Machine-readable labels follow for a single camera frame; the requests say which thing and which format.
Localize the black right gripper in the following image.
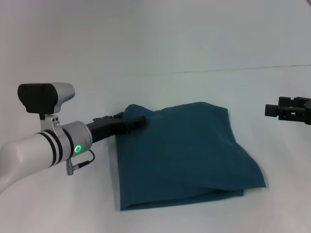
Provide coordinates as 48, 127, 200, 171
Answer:
265, 96, 311, 126

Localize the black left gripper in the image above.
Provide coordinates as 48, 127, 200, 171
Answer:
86, 112, 147, 143

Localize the blue-green shirt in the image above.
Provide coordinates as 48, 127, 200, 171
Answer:
114, 101, 268, 211

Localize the left arm cable with plug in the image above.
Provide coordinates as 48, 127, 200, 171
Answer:
64, 149, 95, 176

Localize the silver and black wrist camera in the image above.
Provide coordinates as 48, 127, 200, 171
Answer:
17, 82, 75, 133

